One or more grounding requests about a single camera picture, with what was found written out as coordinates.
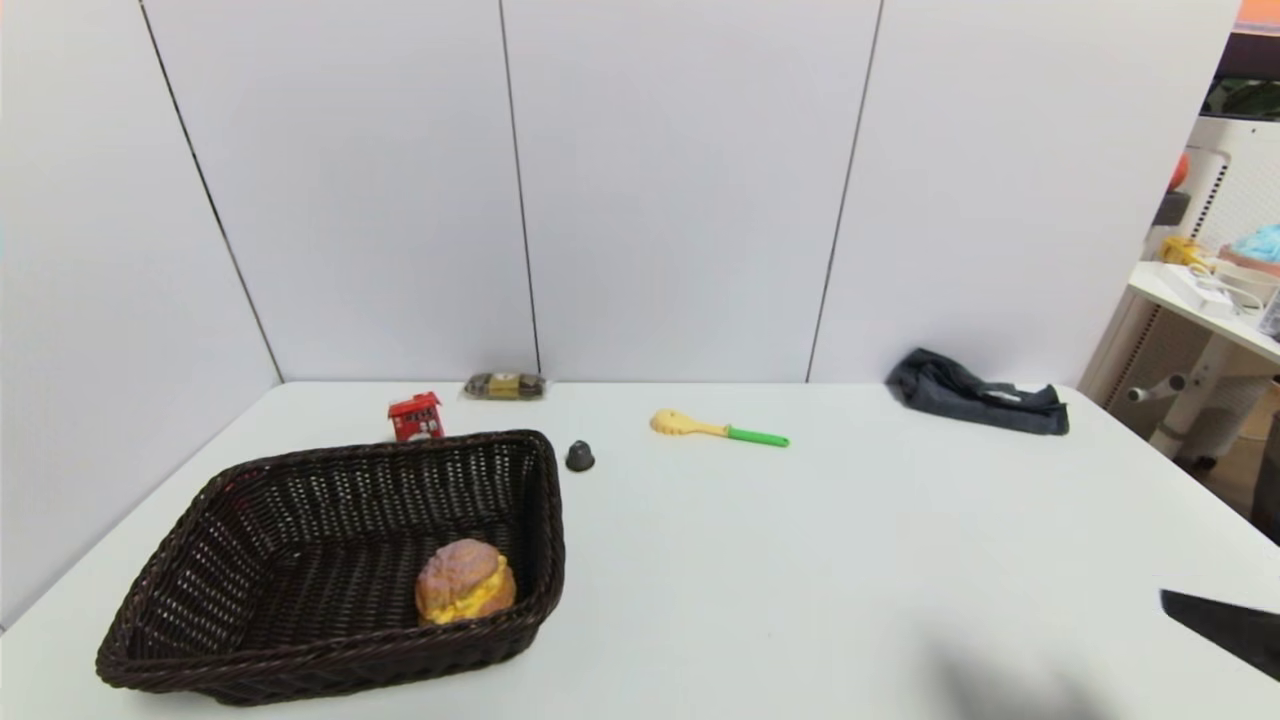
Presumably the dark brown wicker basket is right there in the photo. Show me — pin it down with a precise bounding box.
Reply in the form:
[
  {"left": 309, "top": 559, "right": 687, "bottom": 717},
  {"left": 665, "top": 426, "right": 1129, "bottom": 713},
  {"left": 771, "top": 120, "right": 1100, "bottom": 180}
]
[{"left": 95, "top": 430, "right": 567, "bottom": 707}]

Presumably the light blue cloth item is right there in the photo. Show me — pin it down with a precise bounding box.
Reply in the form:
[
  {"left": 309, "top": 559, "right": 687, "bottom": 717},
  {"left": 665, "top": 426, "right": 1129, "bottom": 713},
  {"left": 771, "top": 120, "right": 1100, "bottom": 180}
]
[{"left": 1228, "top": 224, "right": 1280, "bottom": 265}]

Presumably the small red box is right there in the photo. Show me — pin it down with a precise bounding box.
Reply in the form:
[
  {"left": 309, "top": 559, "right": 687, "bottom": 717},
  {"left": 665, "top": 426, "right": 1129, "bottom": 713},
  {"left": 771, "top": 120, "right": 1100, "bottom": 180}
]
[{"left": 387, "top": 391, "right": 445, "bottom": 443}]

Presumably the white perforated cabinet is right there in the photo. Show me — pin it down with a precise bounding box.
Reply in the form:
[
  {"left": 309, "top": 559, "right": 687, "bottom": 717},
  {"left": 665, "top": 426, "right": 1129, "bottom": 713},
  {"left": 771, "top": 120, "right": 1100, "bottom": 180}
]
[{"left": 1150, "top": 117, "right": 1280, "bottom": 263}]

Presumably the white perforated side desk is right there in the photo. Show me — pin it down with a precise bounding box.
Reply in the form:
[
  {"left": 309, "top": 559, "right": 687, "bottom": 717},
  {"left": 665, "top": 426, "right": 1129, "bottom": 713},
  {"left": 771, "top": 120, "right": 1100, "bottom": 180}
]
[{"left": 1078, "top": 262, "right": 1280, "bottom": 463}]

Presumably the clear wrapped snack package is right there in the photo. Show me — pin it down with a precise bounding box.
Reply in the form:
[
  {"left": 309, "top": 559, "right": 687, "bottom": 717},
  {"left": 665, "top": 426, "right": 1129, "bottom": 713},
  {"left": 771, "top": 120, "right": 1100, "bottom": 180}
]
[{"left": 463, "top": 371, "right": 549, "bottom": 401}]

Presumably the cream puff pastry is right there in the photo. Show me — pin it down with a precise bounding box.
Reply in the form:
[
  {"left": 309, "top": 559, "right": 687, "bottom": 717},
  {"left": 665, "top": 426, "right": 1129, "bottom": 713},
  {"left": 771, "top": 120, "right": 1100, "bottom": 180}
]
[{"left": 415, "top": 539, "right": 518, "bottom": 627}]

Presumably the dark grey folded cloth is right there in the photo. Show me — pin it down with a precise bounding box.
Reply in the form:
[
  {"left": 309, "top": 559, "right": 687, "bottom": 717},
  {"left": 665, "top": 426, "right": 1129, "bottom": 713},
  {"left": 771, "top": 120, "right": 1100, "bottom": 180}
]
[{"left": 886, "top": 348, "right": 1071, "bottom": 437}]

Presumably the white power strip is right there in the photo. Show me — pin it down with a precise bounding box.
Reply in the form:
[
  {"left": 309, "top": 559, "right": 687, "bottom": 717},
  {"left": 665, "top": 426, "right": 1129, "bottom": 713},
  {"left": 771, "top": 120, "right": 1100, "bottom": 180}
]
[{"left": 1163, "top": 262, "right": 1253, "bottom": 315}]

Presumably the yellow pasta spoon green handle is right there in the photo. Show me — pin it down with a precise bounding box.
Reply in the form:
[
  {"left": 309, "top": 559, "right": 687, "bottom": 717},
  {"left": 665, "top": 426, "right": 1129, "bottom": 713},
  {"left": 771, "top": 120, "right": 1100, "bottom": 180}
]
[{"left": 650, "top": 408, "right": 791, "bottom": 448}]

